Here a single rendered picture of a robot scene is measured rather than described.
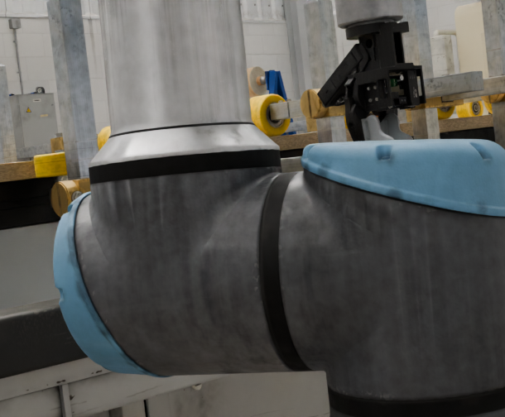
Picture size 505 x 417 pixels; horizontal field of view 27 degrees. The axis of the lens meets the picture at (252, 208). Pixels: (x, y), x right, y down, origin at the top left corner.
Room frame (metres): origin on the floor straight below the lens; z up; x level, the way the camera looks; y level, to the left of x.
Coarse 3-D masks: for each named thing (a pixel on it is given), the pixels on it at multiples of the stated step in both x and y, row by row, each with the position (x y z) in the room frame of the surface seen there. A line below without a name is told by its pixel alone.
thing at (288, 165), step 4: (300, 156) 1.54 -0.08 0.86; (284, 160) 1.56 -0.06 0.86; (288, 160) 1.55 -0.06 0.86; (292, 160) 1.54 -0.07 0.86; (296, 160) 1.54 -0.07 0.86; (300, 160) 1.53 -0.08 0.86; (284, 164) 1.56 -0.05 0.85; (288, 164) 1.55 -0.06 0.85; (292, 164) 1.54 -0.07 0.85; (296, 164) 1.54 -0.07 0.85; (300, 164) 1.53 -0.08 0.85; (284, 168) 1.56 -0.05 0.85; (288, 168) 1.55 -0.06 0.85; (292, 168) 1.55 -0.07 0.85; (296, 168) 1.54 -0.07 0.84; (300, 168) 1.53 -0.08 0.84; (284, 172) 1.56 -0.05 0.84
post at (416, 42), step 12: (408, 0) 1.94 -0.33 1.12; (420, 0) 1.94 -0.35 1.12; (408, 12) 1.94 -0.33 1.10; (420, 12) 1.94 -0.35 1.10; (408, 24) 1.95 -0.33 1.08; (420, 24) 1.94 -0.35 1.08; (408, 36) 1.95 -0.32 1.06; (420, 36) 1.94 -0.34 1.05; (408, 48) 1.95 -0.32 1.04; (420, 48) 1.93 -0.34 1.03; (408, 60) 1.95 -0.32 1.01; (420, 60) 1.93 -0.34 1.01; (432, 72) 1.95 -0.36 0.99; (432, 108) 1.94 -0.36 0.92; (420, 120) 1.94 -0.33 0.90; (432, 120) 1.94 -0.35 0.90; (420, 132) 1.94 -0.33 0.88; (432, 132) 1.94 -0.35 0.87
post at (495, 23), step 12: (492, 0) 2.10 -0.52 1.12; (504, 0) 2.11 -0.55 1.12; (492, 12) 2.10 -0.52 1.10; (504, 12) 2.11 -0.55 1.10; (492, 24) 2.10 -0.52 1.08; (504, 24) 2.11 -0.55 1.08; (492, 36) 2.11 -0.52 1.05; (504, 36) 2.10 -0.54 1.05; (492, 48) 2.11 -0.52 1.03; (504, 48) 2.10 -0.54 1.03; (492, 60) 2.11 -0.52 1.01; (504, 60) 2.10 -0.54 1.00; (492, 72) 2.11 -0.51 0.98; (504, 72) 2.10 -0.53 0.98; (492, 108) 2.12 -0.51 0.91; (504, 108) 2.10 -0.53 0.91; (504, 120) 2.10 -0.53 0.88; (504, 132) 2.10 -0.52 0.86; (504, 144) 2.10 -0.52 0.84
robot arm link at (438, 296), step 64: (320, 192) 0.71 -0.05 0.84; (384, 192) 0.68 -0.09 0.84; (448, 192) 0.68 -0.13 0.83; (320, 256) 0.70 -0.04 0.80; (384, 256) 0.68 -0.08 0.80; (448, 256) 0.67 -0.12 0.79; (320, 320) 0.70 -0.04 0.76; (384, 320) 0.68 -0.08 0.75; (448, 320) 0.67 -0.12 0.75; (384, 384) 0.68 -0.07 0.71; (448, 384) 0.67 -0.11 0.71
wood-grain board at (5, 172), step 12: (444, 120) 2.26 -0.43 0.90; (456, 120) 2.28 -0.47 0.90; (468, 120) 2.31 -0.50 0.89; (480, 120) 2.34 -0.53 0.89; (492, 120) 2.37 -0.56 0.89; (312, 132) 2.00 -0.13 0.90; (348, 132) 2.06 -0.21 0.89; (408, 132) 2.18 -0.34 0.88; (288, 144) 1.96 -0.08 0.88; (300, 144) 1.98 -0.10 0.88; (0, 168) 1.57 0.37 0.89; (12, 168) 1.59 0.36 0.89; (24, 168) 1.60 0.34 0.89; (0, 180) 1.57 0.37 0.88; (12, 180) 1.59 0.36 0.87
